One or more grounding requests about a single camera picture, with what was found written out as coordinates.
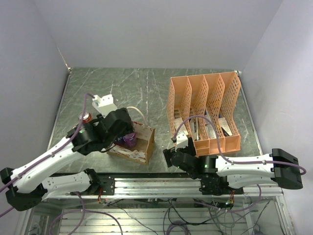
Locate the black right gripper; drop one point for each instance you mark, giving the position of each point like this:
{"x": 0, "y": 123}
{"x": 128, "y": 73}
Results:
{"x": 190, "y": 149}

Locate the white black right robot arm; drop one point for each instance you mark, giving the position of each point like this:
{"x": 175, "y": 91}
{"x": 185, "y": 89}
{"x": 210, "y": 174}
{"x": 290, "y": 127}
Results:
{"x": 220, "y": 176}

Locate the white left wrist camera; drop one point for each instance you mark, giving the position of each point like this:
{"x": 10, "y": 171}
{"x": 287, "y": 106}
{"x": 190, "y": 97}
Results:
{"x": 104, "y": 105}

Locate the purple soda can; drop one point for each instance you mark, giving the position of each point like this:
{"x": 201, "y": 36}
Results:
{"x": 130, "y": 139}
{"x": 119, "y": 141}

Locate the red soda can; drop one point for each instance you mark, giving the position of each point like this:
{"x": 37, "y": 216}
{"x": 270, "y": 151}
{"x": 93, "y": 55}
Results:
{"x": 85, "y": 117}

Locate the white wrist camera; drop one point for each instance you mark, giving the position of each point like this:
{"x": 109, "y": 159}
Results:
{"x": 104, "y": 105}
{"x": 180, "y": 140}

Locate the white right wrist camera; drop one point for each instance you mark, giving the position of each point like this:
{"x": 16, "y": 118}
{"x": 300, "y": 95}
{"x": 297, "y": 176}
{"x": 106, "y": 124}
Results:
{"x": 180, "y": 140}

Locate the brown canvas tote bag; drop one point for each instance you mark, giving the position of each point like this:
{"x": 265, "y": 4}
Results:
{"x": 143, "y": 150}

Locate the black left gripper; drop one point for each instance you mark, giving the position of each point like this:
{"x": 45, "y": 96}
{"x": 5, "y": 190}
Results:
{"x": 128, "y": 129}

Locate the white red box in organizer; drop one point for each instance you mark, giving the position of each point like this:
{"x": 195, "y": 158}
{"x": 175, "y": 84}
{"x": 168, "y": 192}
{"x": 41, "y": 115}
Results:
{"x": 210, "y": 130}

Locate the metal stapler tool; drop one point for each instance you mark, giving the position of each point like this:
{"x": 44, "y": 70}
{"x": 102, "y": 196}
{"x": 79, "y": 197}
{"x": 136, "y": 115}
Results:
{"x": 195, "y": 128}

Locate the white staples box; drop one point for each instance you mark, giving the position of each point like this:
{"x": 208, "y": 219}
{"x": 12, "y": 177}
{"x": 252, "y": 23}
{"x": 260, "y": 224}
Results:
{"x": 177, "y": 123}

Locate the aluminium frame rail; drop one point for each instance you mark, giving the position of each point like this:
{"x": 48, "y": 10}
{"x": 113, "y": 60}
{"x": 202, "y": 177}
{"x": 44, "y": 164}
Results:
{"x": 165, "y": 188}

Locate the peach plastic file organizer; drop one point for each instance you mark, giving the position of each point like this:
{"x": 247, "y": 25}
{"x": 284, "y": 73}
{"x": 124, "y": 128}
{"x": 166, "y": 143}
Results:
{"x": 206, "y": 97}

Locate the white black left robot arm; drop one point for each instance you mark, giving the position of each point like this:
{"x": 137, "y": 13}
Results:
{"x": 34, "y": 182}

